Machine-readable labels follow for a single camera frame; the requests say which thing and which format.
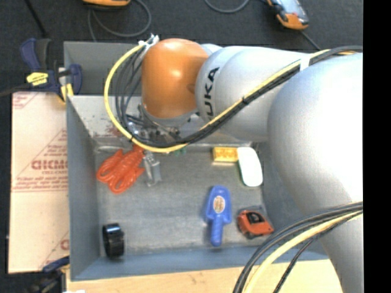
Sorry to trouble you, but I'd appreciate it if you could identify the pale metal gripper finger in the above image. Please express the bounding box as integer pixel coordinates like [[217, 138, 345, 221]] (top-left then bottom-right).
[[142, 150, 155, 188], [152, 160, 163, 183]]

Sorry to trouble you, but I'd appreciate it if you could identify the grey metal bin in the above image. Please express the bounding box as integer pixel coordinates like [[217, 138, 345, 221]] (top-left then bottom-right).
[[63, 40, 331, 282]]

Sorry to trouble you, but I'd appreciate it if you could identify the yellow toy block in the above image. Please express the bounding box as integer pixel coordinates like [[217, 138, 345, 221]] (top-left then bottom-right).
[[212, 146, 239, 165]]

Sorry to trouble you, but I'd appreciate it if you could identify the blue toy scoop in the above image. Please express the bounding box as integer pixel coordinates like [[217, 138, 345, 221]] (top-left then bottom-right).
[[204, 184, 233, 248]]

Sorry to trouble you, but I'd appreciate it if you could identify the black tape roll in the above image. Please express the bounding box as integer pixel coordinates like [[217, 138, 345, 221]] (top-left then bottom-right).
[[101, 222, 126, 259]]

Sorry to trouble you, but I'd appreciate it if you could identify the white oval computer mouse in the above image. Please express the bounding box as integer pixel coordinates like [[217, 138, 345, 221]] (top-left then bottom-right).
[[237, 146, 264, 188]]

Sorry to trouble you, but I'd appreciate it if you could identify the orange and black tape measure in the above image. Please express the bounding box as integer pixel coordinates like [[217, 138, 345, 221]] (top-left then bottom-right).
[[236, 209, 275, 239]]

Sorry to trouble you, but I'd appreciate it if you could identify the brown cardboard board red print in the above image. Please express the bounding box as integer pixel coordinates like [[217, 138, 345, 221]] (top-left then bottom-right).
[[7, 91, 71, 275]]

